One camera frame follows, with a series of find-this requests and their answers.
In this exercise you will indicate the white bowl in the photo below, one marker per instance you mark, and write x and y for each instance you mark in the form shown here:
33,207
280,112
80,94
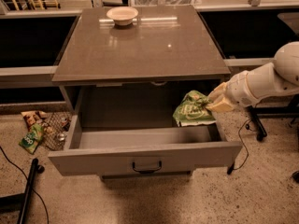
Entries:
122,16

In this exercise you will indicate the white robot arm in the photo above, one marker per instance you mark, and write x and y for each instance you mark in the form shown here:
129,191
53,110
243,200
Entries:
278,78

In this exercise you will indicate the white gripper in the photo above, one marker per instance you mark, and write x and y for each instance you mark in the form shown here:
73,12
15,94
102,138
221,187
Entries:
239,89

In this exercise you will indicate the black stand leg left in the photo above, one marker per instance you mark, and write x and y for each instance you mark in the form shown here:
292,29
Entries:
20,202

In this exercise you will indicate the brown snack bag on floor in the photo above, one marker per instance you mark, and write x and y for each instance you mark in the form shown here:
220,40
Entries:
33,117

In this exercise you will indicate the grey open top drawer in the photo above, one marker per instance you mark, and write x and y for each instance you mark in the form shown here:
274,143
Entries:
112,127

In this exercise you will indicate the green jalapeno chip bag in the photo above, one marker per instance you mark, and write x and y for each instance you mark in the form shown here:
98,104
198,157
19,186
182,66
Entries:
192,110

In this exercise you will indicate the black stand leg right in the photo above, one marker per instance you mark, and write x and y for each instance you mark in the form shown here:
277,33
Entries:
258,113

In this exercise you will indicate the green snack bag on floor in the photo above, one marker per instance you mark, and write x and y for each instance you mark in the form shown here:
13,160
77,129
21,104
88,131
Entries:
33,138

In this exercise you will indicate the black drawer handle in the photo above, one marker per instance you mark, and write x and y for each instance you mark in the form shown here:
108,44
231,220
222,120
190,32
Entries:
145,170

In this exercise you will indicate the black stand leg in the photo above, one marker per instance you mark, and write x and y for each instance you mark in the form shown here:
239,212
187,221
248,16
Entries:
20,202
258,113

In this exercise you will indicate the grey cabinet with counter top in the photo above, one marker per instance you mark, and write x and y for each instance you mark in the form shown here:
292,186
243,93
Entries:
142,70

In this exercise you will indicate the small can in basket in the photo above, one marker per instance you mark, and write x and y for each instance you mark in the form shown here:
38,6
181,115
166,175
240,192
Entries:
61,137

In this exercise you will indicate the wire mesh basket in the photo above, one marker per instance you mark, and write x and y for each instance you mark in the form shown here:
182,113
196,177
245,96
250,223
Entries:
56,122

